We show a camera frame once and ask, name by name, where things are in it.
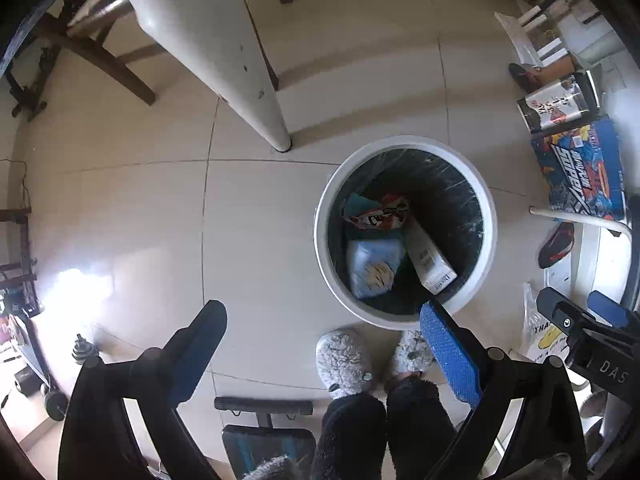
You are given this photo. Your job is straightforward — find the white metal tube frame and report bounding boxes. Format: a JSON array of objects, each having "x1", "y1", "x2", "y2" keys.
[{"x1": 530, "y1": 205, "x2": 633, "y2": 241}]

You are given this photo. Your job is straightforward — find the blue colourful printed box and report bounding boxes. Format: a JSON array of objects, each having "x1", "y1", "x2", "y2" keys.
[{"x1": 530, "y1": 117, "x2": 627, "y2": 222}]

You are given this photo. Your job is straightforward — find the black white printed box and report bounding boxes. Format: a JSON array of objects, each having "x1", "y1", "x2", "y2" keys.
[{"x1": 516, "y1": 71, "x2": 601, "y2": 135}]

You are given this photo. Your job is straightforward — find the dark wooden chair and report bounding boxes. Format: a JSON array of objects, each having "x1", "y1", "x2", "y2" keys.
[{"x1": 35, "y1": 0, "x2": 166, "y2": 106}]

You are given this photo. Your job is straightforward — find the plastic bag yellow print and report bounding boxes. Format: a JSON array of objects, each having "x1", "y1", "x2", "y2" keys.
[{"x1": 520, "y1": 282, "x2": 571, "y2": 363}]

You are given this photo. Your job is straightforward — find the light blue snack packet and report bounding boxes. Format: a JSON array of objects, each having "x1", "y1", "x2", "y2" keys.
[{"x1": 346, "y1": 237, "x2": 407, "y2": 300}]

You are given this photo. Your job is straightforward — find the white carton box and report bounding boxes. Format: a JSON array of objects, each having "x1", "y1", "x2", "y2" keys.
[{"x1": 402, "y1": 215, "x2": 458, "y2": 295}]

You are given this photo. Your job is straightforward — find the white table leg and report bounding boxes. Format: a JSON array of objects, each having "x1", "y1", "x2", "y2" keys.
[{"x1": 92, "y1": 0, "x2": 292, "y2": 153}]

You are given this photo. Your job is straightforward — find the person's leg dark fleece pants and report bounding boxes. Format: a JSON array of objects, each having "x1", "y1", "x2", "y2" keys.
[
  {"x1": 310, "y1": 392, "x2": 388, "y2": 480},
  {"x1": 385, "y1": 375, "x2": 458, "y2": 480}
]

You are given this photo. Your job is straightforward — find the black dumbbell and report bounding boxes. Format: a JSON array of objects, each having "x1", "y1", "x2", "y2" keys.
[{"x1": 42, "y1": 332, "x2": 101, "y2": 421}]

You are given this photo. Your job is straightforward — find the red black slipper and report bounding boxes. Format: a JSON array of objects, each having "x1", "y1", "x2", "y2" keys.
[
  {"x1": 537, "y1": 221, "x2": 576, "y2": 270},
  {"x1": 509, "y1": 62, "x2": 543, "y2": 92}
]

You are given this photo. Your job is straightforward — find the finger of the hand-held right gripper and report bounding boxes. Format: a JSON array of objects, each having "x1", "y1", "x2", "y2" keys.
[
  {"x1": 536, "y1": 287, "x2": 589, "y2": 334},
  {"x1": 588, "y1": 290, "x2": 632, "y2": 330}
]

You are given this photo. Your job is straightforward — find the black bin liner bag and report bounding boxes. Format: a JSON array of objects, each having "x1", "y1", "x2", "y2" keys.
[{"x1": 327, "y1": 146, "x2": 488, "y2": 316}]

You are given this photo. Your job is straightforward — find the black metal stand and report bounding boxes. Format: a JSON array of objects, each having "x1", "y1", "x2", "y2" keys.
[{"x1": 5, "y1": 45, "x2": 61, "y2": 121}]

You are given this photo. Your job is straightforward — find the white round trash bin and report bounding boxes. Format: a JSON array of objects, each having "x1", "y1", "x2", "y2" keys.
[{"x1": 314, "y1": 135, "x2": 499, "y2": 331}]

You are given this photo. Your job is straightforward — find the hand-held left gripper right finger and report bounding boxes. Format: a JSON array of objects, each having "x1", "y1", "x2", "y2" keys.
[{"x1": 419, "y1": 300, "x2": 588, "y2": 480}]

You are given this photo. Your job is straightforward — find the black padded handle bar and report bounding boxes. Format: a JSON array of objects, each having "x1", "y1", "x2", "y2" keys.
[{"x1": 215, "y1": 396, "x2": 313, "y2": 417}]

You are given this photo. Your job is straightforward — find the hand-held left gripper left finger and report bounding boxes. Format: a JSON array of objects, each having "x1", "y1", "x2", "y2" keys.
[{"x1": 59, "y1": 299, "x2": 228, "y2": 480}]

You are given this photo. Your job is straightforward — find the grey fuzzy slipper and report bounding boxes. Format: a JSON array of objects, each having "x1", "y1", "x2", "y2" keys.
[
  {"x1": 390, "y1": 330, "x2": 436, "y2": 386},
  {"x1": 315, "y1": 328, "x2": 376, "y2": 401}
]

